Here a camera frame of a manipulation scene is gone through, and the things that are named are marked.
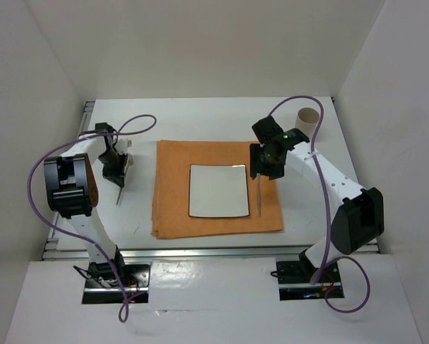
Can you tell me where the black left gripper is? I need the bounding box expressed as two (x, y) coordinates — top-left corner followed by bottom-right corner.
(97, 150), (128, 187)

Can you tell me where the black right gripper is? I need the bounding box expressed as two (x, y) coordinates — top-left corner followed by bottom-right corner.
(250, 143), (285, 180)

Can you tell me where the silver knife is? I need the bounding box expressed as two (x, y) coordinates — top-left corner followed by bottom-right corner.
(257, 174), (262, 217)

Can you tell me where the beige paper cup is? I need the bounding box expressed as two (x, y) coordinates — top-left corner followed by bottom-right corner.
(295, 107), (320, 138)

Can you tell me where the white square plate black rim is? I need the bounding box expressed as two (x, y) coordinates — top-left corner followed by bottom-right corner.
(189, 164), (250, 219)

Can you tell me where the orange cloth placemat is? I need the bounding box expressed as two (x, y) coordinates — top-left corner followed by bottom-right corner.
(151, 140), (284, 239)

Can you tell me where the silver spoon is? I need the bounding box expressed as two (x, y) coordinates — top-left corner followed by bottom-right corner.
(115, 188), (123, 206)

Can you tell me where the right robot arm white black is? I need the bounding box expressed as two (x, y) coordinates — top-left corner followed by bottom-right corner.
(250, 116), (385, 284)

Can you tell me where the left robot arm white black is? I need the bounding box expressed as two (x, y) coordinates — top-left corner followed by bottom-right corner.
(44, 123), (130, 287)

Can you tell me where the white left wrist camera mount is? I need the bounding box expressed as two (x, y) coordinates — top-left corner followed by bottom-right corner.
(115, 139), (133, 154)

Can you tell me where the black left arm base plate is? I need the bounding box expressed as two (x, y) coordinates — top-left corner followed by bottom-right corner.
(74, 263), (151, 305)

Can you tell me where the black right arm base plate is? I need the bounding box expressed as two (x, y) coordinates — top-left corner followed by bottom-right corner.
(270, 261), (344, 301)

